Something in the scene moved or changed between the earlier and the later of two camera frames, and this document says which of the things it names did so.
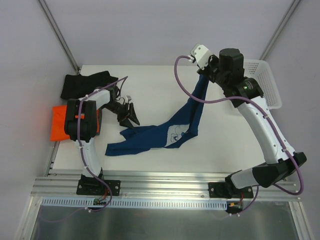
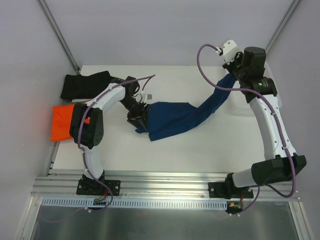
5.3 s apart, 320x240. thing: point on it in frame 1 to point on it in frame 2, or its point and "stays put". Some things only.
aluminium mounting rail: (154, 185) stays put
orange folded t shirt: (58, 129) stays put
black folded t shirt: (76, 86) stays put
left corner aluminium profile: (59, 34) stays put
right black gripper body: (205, 71) to (231, 67)
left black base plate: (95, 187) stays put
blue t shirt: (146, 138) to (166, 117)
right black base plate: (224, 190) stays put
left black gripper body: (125, 113) to (143, 117)
